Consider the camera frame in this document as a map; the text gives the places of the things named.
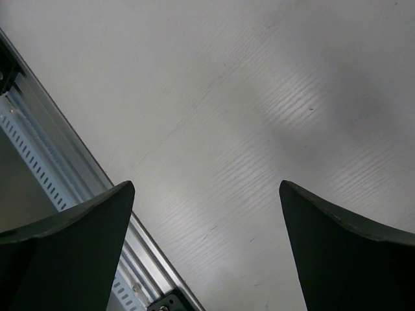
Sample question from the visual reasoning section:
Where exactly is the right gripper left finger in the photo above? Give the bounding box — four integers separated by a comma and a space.
1, 181, 135, 310

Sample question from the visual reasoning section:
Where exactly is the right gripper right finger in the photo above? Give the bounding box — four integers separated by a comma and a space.
279, 180, 414, 310

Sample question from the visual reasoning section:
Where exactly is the white slotted cable duct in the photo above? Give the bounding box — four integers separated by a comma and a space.
1, 96, 144, 310

